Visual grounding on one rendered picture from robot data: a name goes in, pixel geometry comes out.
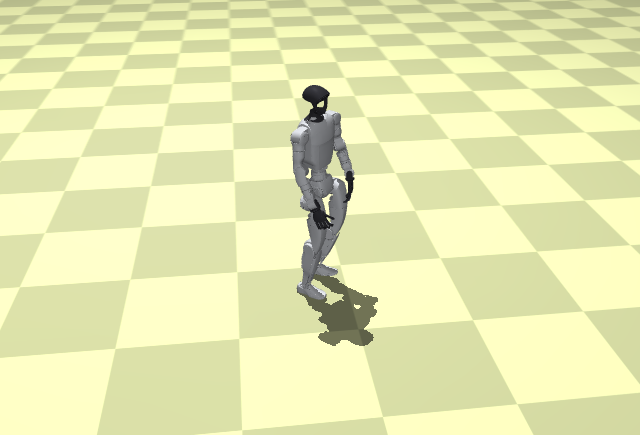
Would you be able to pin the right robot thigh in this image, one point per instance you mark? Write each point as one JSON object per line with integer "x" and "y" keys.
{"x": 317, "y": 236}

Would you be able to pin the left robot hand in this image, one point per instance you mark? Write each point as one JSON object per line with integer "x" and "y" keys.
{"x": 349, "y": 178}

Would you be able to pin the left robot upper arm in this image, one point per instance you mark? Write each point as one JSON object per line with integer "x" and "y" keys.
{"x": 338, "y": 141}

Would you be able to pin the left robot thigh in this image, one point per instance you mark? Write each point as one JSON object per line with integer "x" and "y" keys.
{"x": 337, "y": 208}

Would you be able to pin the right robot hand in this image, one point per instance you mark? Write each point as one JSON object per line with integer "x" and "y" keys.
{"x": 320, "y": 217}

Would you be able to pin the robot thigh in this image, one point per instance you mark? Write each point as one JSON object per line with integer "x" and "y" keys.
{"x": 317, "y": 236}
{"x": 337, "y": 208}

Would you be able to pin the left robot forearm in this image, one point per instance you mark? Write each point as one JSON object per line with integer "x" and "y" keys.
{"x": 345, "y": 160}

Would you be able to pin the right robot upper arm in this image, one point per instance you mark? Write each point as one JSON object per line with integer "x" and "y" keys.
{"x": 299, "y": 138}

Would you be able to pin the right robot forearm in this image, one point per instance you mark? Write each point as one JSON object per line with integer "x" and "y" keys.
{"x": 304, "y": 183}

